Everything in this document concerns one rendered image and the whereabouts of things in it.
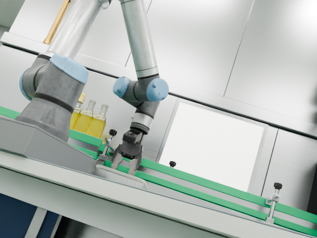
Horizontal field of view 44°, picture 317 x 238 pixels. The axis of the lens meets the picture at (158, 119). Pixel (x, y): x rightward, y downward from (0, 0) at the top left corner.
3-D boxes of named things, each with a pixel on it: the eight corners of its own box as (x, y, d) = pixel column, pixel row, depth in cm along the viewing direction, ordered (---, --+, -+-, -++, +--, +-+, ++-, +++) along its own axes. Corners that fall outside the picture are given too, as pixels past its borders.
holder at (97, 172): (141, 215, 150) (148, 195, 152) (135, 207, 124) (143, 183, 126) (100, 200, 152) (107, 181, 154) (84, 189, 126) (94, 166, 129)
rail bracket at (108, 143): (110, 167, 158) (120, 139, 162) (103, 157, 142) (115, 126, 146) (103, 165, 158) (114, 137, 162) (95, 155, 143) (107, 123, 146)
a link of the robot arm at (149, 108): (138, 86, 151) (154, 96, 156) (128, 111, 148) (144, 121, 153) (151, 84, 145) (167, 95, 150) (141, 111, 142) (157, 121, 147)
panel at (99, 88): (248, 198, 171) (267, 126, 181) (249, 197, 168) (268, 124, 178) (58, 135, 184) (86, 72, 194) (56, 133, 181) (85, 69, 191)
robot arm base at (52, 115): (45, 131, 99) (61, 96, 101) (1, 118, 105) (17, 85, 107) (75, 149, 112) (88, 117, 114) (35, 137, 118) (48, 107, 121)
